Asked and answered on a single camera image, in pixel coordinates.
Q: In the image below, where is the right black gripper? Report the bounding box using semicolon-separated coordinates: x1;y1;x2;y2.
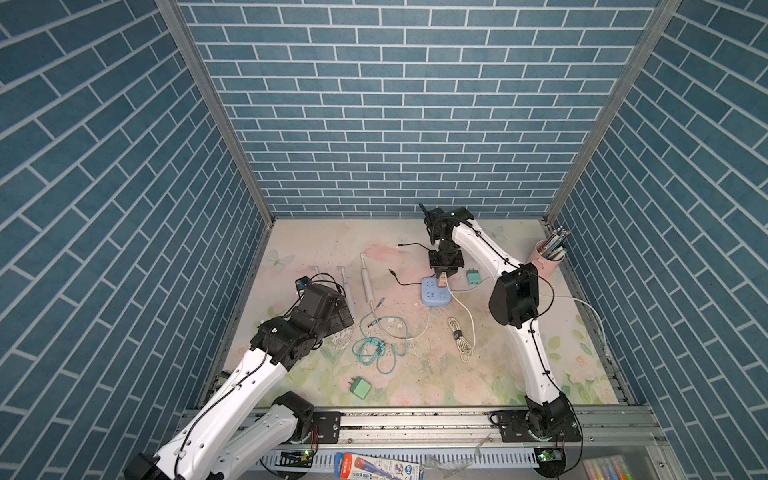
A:
427;245;461;278

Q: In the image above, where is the black cable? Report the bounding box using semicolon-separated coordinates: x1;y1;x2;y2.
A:
388;241;442;288

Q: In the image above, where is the white electric toothbrush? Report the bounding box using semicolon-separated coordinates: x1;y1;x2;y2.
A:
310;265;336;287
338;265;353;301
360;253;375;310

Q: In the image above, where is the green plug adapter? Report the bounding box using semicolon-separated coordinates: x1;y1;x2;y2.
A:
349;377;372;400

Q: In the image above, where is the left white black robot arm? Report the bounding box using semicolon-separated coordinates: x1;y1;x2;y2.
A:
123;273;354;479

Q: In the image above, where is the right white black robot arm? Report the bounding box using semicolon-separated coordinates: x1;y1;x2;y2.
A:
419;204;583;441

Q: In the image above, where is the teal small plug adapter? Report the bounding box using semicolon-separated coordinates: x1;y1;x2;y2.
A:
466;269;482;286

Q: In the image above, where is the blue power strip cube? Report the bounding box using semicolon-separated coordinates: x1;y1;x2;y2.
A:
420;277;452;307

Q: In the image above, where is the pink pen holder cup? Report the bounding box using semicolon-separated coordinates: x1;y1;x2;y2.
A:
528;240;565;280

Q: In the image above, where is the red blue package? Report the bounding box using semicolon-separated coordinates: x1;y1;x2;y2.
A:
334;452;423;480

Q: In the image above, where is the clear plastic bag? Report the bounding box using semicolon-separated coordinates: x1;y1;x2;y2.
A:
423;435;492;478

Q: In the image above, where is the coloured marker set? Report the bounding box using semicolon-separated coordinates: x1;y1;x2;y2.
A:
582;455;635;480

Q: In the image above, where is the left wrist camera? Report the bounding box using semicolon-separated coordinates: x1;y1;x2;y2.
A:
295;276;311;293

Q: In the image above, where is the teal coiled charging cable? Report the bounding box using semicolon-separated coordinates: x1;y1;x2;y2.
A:
351;316;412;376

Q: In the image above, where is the white power strip cord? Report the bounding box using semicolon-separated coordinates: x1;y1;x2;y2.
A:
449;278;607;349

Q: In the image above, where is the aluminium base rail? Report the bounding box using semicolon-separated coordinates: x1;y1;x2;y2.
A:
155;405;685;480

